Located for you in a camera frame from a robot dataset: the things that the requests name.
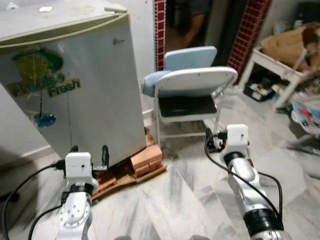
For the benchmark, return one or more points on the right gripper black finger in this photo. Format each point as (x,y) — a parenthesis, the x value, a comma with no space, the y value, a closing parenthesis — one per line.
(209,137)

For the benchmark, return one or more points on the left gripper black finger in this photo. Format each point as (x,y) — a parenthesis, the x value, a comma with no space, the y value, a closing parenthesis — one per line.
(74,149)
(105,156)

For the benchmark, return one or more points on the silver fridge door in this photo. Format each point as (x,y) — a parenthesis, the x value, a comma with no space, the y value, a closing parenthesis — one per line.
(90,105)

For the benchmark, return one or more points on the green Fresh fridge sticker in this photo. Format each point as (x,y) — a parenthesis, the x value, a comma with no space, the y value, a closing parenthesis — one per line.
(62,86)

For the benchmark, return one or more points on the silver mini fridge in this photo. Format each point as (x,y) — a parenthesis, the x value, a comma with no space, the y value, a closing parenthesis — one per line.
(100,75)

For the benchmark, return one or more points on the beige fridge hinge cover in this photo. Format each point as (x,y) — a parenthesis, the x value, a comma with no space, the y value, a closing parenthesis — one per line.
(116,8)

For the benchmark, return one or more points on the brick and wood platform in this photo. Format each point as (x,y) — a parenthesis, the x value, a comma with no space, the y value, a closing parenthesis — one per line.
(147,157)

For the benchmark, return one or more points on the white folding chair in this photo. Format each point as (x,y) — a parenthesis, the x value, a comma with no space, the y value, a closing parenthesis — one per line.
(195,80)

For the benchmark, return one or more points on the black box with items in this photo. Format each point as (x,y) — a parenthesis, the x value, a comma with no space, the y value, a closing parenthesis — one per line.
(257,92)

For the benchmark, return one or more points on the colourful printed plastic bag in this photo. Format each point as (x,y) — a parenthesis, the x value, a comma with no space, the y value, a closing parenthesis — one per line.
(307,117)

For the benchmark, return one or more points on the light blue chair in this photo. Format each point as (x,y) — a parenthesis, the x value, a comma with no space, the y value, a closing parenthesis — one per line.
(190,57)

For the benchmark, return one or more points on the white table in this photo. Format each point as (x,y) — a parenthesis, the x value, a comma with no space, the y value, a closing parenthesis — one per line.
(272,62)

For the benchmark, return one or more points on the grey robot right leg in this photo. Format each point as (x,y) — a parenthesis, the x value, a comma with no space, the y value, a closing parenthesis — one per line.
(199,238)

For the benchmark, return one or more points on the person in dark shirt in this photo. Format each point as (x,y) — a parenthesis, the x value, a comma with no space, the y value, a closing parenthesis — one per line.
(195,22)

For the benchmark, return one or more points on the brown sack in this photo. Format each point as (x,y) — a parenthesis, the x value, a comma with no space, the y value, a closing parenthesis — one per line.
(287,47)

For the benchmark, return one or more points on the printed carton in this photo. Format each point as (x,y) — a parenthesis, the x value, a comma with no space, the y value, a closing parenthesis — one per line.
(282,27)

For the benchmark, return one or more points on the white paper scrap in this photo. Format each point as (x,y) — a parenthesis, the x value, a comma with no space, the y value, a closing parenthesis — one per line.
(45,9)

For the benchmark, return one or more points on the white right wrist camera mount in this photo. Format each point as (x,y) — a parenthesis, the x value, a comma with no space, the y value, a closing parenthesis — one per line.
(237,137)

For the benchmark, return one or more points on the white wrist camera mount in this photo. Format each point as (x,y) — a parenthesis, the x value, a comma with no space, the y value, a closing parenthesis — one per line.
(237,137)
(79,167)

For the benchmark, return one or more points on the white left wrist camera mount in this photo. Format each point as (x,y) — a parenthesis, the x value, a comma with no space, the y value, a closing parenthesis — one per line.
(79,167)

